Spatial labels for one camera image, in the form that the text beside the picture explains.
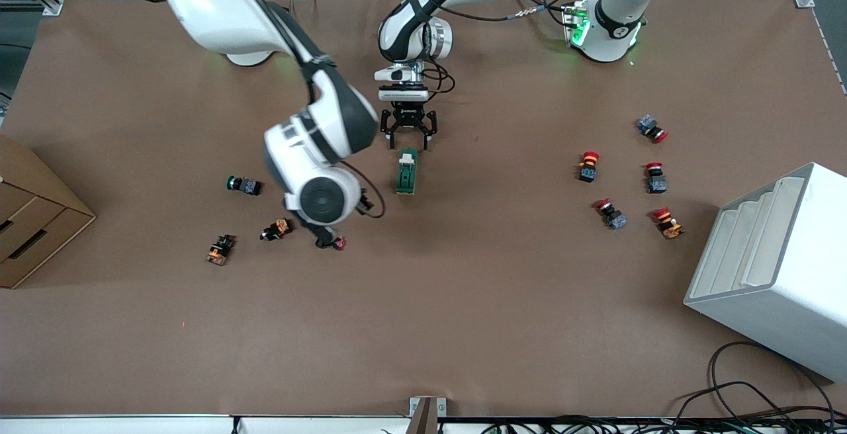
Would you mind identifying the green load switch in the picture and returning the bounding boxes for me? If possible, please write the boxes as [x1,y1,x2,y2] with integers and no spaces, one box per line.
[395,148,420,195]

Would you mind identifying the green mushroom push button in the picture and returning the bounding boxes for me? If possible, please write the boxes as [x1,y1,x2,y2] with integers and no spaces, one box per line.
[226,175,262,196]

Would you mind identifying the brown table cover sheet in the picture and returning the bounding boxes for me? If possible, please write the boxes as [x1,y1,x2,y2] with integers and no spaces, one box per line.
[0,0,847,418]

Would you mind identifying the red button black block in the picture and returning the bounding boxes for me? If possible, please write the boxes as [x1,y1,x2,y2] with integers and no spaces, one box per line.
[578,151,601,183]

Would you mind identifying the red emergency stop button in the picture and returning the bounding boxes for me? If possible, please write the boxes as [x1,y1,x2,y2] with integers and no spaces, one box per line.
[594,198,628,230]
[645,161,668,195]
[637,114,669,144]

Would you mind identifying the red button orange block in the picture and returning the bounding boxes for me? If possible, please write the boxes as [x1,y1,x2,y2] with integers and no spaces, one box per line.
[653,206,684,240]

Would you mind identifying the brown cardboard box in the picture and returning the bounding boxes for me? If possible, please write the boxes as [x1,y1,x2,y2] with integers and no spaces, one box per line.
[0,133,97,289]

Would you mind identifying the white tiered organizer box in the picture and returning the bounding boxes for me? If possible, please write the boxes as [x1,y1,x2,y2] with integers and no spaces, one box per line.
[683,161,847,385]

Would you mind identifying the orange block selector switch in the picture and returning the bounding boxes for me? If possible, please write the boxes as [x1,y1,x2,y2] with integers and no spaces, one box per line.
[259,218,293,241]

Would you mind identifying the orange block key switch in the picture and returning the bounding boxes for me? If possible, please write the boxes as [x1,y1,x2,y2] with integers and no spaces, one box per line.
[205,234,236,267]

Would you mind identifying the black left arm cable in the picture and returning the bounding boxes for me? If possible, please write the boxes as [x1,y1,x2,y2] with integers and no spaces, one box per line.
[450,0,590,24]

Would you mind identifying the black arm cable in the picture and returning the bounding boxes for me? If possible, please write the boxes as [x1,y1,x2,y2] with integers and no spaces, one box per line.
[450,0,590,24]
[222,0,332,101]

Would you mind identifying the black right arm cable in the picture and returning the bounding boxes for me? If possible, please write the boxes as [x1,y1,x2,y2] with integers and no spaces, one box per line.
[222,0,332,101]

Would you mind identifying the metal table edge bracket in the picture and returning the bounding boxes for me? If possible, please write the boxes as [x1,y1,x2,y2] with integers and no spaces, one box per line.
[409,396,447,434]

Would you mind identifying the black floor cable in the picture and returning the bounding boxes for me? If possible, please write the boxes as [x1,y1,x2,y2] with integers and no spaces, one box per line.
[672,340,847,425]
[476,414,847,434]

